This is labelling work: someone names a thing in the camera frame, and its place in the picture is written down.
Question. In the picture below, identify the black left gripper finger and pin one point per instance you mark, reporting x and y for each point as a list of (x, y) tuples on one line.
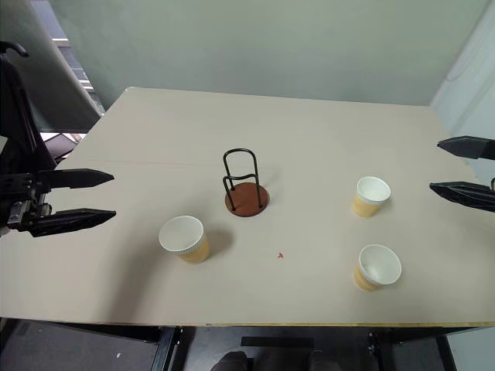
[(69, 221), (77, 178)]

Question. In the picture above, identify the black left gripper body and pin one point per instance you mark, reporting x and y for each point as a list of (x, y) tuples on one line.
[(21, 185)]

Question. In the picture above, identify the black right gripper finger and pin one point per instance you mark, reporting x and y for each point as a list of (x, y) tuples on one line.
[(468, 194), (472, 148)]

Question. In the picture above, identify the yellow ribbed paper cup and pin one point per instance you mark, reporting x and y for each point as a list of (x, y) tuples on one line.
[(193, 253), (363, 280), (363, 208)]

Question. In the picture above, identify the black table leg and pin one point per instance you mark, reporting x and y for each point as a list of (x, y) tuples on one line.
[(166, 349), (381, 349)]

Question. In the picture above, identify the dark rounded shape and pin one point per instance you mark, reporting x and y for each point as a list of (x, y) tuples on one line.
[(230, 362)]

